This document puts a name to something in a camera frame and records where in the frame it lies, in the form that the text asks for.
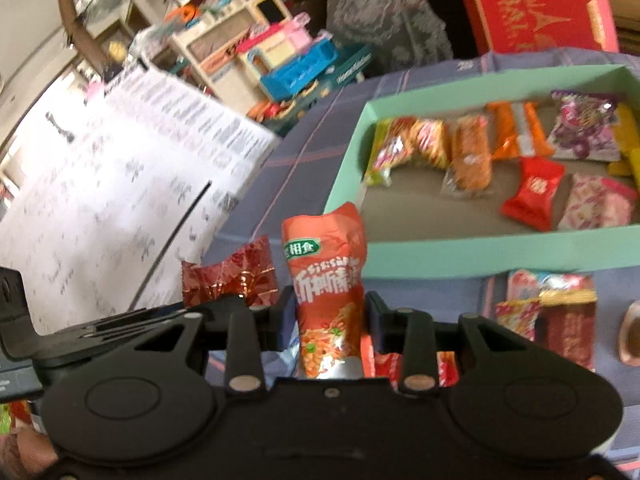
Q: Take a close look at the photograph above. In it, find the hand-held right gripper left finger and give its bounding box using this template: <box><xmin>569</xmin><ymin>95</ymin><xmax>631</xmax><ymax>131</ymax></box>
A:
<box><xmin>132</xmin><ymin>285</ymin><xmax>301</xmax><ymax>396</ymax></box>

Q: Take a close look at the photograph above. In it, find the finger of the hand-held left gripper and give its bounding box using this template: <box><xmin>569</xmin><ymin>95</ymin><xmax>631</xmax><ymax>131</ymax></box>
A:
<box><xmin>35</xmin><ymin>305</ymin><xmax>202</xmax><ymax>377</ymax></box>

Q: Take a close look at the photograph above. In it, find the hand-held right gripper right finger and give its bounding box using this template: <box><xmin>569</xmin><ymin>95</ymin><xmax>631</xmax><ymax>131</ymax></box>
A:
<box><xmin>365</xmin><ymin>291</ymin><xmax>532</xmax><ymax>396</ymax></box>

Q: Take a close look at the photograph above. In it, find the orange spicy snack packet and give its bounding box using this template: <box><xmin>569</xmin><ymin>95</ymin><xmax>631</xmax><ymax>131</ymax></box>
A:
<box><xmin>281</xmin><ymin>203</ymin><xmax>369</xmax><ymax>382</ymax></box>

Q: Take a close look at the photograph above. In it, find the mint green cardboard box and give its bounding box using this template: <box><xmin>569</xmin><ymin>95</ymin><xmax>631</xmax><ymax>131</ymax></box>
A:
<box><xmin>324</xmin><ymin>64</ymin><xmax>640</xmax><ymax>279</ymax></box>

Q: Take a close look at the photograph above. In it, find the yellow-green snack packet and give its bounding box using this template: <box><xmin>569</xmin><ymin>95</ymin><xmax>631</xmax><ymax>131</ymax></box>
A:
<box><xmin>364</xmin><ymin>116</ymin><xmax>417</xmax><ymax>187</ymax></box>

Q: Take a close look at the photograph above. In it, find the red and yellow snack packet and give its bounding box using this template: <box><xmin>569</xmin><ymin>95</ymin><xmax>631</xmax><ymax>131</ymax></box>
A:
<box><xmin>412</xmin><ymin>118</ymin><xmax>452</xmax><ymax>171</ymax></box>

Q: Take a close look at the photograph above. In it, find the clear-wrapped orange cake packet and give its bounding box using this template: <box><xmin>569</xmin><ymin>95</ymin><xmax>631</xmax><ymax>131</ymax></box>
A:
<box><xmin>440</xmin><ymin>114</ymin><xmax>494</xmax><ymax>199</ymax></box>

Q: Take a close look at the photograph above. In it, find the red candy packet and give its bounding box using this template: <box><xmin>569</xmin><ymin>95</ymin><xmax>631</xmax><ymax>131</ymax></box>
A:
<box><xmin>501</xmin><ymin>156</ymin><xmax>567</xmax><ymax>233</ymax></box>

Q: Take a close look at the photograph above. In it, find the orange foil snack packet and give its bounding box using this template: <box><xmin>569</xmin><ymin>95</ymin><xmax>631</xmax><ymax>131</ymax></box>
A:
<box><xmin>487</xmin><ymin>101</ymin><xmax>557</xmax><ymax>162</ymax></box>

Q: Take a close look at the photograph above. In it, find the pink floral white packet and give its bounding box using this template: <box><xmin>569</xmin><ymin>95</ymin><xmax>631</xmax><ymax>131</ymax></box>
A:
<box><xmin>557</xmin><ymin>173</ymin><xmax>640</xmax><ymax>232</ymax></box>

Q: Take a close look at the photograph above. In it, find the purple grape gummy packet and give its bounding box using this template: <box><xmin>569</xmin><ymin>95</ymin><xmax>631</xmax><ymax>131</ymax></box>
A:
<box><xmin>547</xmin><ymin>91</ymin><xmax>627</xmax><ymax>162</ymax></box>

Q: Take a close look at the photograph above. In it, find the person's left hand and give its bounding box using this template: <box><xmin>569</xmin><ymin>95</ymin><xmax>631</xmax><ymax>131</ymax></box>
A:
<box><xmin>0</xmin><ymin>427</ymin><xmax>59</xmax><ymax>478</ymax></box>

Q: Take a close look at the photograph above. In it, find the dark red foil packet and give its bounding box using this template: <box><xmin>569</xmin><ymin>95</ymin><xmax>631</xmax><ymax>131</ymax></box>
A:
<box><xmin>181</xmin><ymin>235</ymin><xmax>279</xmax><ymax>309</ymax></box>

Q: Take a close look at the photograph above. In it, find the white printed paper board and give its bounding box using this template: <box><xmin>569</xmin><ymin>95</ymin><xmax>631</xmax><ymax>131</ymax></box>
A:
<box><xmin>0</xmin><ymin>67</ymin><xmax>282</xmax><ymax>337</ymax></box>

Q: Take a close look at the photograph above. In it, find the small red and yellow packet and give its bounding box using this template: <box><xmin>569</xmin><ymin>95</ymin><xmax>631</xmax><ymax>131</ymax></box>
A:
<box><xmin>494</xmin><ymin>299</ymin><xmax>544</xmax><ymax>342</ymax></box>

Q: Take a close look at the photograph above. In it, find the blue plaid blanket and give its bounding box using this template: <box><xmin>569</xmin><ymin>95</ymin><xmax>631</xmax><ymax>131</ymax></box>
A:
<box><xmin>206</xmin><ymin>47</ymin><xmax>640</xmax><ymax>467</ymax></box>

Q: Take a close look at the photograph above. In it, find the brown and gold packet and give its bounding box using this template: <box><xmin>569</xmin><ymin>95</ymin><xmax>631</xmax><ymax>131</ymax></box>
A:
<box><xmin>539</xmin><ymin>287</ymin><xmax>599</xmax><ymax>372</ymax></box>

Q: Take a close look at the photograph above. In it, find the teal toy kitchen box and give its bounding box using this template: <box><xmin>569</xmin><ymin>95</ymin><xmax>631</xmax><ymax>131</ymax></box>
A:
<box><xmin>295</xmin><ymin>44</ymin><xmax>375</xmax><ymax>107</ymax></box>

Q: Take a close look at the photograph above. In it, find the blue toy crate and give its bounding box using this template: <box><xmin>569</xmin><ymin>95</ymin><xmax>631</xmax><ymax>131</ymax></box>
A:
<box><xmin>259</xmin><ymin>42</ymin><xmax>342</xmax><ymax>104</ymax></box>

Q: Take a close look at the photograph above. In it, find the tan rounded object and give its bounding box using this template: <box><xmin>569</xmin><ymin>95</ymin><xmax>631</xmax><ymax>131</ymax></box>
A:
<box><xmin>618</xmin><ymin>300</ymin><xmax>640</xmax><ymax>367</ymax></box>

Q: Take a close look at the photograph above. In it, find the cream toy kitchen set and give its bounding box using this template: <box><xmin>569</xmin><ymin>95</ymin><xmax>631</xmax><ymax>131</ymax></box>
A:
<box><xmin>169</xmin><ymin>0</ymin><xmax>313</xmax><ymax>107</ymax></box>

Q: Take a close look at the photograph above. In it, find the grey patterned cloth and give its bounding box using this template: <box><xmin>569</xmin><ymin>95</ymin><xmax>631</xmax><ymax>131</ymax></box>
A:
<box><xmin>324</xmin><ymin>0</ymin><xmax>455</xmax><ymax>70</ymax></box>

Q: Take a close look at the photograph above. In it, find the red cardboard box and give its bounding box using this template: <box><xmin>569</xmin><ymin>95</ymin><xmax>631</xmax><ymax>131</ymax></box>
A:
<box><xmin>449</xmin><ymin>0</ymin><xmax>622</xmax><ymax>57</ymax></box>

